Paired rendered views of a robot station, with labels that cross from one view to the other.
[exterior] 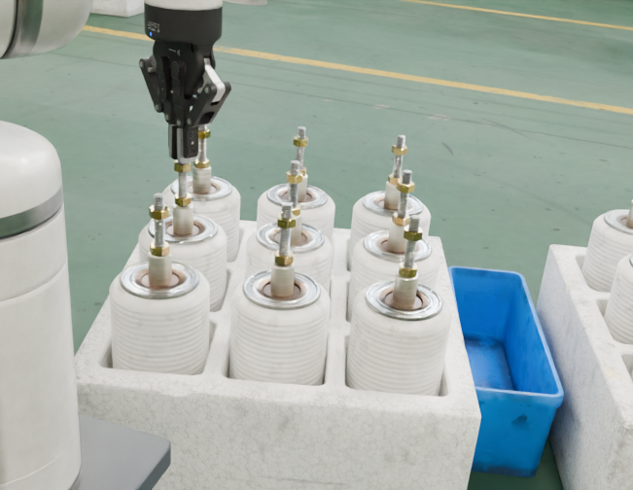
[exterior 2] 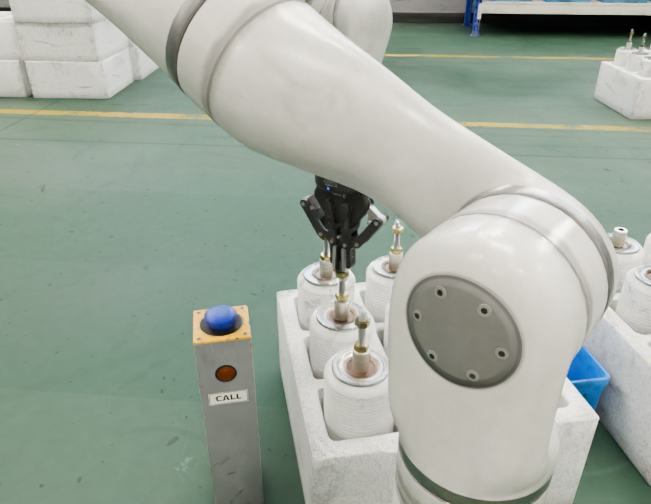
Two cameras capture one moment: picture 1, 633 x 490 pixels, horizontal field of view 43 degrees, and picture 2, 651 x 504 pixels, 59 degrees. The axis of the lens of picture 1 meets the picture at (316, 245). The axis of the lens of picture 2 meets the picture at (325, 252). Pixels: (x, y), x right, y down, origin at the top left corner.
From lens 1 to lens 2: 35 cm
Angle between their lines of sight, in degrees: 10
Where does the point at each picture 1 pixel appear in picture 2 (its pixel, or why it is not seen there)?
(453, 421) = (582, 424)
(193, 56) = (361, 199)
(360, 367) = not seen: hidden behind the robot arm
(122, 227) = (208, 288)
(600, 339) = (628, 334)
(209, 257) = (369, 334)
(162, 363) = (376, 427)
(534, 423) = (591, 397)
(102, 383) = (343, 455)
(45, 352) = not seen: outside the picture
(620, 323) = (636, 319)
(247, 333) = not seen: hidden behind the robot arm
